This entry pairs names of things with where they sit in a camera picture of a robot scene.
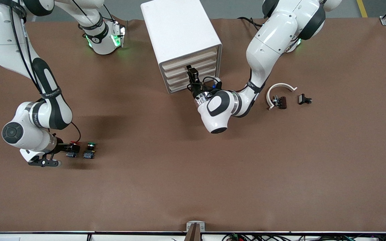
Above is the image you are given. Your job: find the red push button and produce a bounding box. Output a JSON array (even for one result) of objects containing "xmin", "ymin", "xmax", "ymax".
[{"xmin": 66, "ymin": 141, "xmax": 80, "ymax": 158}]

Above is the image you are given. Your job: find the white plastic drawer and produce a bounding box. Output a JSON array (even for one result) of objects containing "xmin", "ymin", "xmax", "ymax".
[
  {"xmin": 168, "ymin": 70, "xmax": 219, "ymax": 93},
  {"xmin": 162, "ymin": 47, "xmax": 218, "ymax": 71},
  {"xmin": 166, "ymin": 63, "xmax": 219, "ymax": 86},
  {"xmin": 164, "ymin": 55, "xmax": 218, "ymax": 78}
]

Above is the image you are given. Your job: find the green push button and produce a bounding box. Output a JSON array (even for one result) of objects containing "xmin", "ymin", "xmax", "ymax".
[{"xmin": 83, "ymin": 142, "xmax": 97, "ymax": 159}]

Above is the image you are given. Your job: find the white drawer cabinet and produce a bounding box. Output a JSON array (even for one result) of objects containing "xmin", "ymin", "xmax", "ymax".
[{"xmin": 141, "ymin": 0, "xmax": 222, "ymax": 94}]

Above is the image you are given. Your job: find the brown table cover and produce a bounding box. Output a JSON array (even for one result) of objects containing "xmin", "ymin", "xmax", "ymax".
[{"xmin": 0, "ymin": 17, "xmax": 386, "ymax": 233}]

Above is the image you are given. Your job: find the white curved plastic piece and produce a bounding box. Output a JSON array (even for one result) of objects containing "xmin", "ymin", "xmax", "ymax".
[{"xmin": 267, "ymin": 83, "xmax": 298, "ymax": 110}]

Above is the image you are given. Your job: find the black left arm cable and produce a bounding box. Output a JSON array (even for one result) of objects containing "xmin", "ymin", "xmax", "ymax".
[{"xmin": 187, "ymin": 76, "xmax": 217, "ymax": 99}]

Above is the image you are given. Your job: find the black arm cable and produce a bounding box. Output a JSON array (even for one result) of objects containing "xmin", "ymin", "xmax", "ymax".
[
  {"xmin": 8, "ymin": 0, "xmax": 81, "ymax": 144},
  {"xmin": 187, "ymin": 76, "xmax": 217, "ymax": 99}
]

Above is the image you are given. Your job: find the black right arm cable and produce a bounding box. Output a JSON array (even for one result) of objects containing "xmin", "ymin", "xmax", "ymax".
[{"xmin": 8, "ymin": 0, "xmax": 81, "ymax": 144}]

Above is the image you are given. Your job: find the black base cable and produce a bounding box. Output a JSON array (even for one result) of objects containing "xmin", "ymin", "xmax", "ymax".
[{"xmin": 238, "ymin": 16, "xmax": 264, "ymax": 32}]

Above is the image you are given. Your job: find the white table edge rail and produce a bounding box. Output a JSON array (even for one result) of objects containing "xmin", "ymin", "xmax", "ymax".
[{"xmin": 0, "ymin": 230, "xmax": 386, "ymax": 241}]

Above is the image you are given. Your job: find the grey metal bracket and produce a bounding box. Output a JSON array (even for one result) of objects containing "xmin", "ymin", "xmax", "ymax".
[{"xmin": 186, "ymin": 221, "xmax": 206, "ymax": 232}]

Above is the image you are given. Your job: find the brown post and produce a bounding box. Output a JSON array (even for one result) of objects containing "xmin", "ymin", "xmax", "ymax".
[{"xmin": 184, "ymin": 224, "xmax": 202, "ymax": 241}]

